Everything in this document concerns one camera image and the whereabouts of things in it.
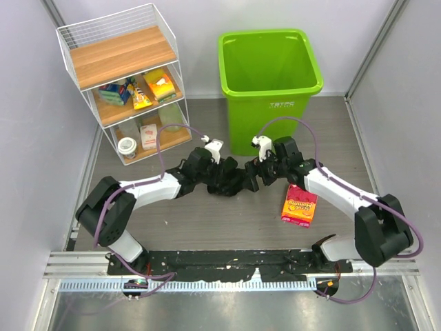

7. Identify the blue green sponge pack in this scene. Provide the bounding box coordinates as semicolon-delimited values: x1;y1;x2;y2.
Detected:
98;83;130;106

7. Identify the green plastic trash bin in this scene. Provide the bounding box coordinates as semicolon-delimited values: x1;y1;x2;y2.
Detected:
218;28;324;156

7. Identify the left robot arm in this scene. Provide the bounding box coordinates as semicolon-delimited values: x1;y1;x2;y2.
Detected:
75;148;223;274

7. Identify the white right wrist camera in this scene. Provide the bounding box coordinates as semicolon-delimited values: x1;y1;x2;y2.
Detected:
252;135;272;163

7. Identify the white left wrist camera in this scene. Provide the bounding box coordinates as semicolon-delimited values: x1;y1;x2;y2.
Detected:
201;135;223;164

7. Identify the white red small box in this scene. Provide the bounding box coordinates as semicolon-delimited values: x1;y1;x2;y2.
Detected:
140;124;157;151

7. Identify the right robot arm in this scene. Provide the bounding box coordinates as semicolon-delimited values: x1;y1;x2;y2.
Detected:
244;135;413;272

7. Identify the pink orange sponge package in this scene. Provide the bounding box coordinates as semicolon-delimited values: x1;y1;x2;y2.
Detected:
281;184;318;228

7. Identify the black trash bag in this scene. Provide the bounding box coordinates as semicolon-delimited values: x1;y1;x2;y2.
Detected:
205;157;245;197

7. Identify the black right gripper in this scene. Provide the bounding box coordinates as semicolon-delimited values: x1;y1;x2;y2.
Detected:
243;148;288;192

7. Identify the white wire shelf rack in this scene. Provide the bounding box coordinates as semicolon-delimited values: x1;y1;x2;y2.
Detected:
57;3;192;166

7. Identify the yellow snack bag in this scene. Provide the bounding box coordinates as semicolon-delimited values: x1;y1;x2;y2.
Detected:
127;78;152;110

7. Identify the translucent green bottle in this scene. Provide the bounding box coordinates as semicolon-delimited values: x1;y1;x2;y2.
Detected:
158;103;183;132

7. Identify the yellow orange sponge pack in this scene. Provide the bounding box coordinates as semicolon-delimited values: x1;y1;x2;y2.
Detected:
143;68;176;103

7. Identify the grey slotted cable duct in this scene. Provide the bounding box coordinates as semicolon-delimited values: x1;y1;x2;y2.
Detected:
59;277;316;292

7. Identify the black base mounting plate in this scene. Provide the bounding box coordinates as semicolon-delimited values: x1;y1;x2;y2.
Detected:
107;248;354;283

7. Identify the aluminium frame rail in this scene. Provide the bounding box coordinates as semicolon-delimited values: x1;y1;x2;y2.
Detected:
43;252;108;279

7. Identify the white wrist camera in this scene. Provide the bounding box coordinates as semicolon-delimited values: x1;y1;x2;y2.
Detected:
252;135;272;163
201;135;223;164

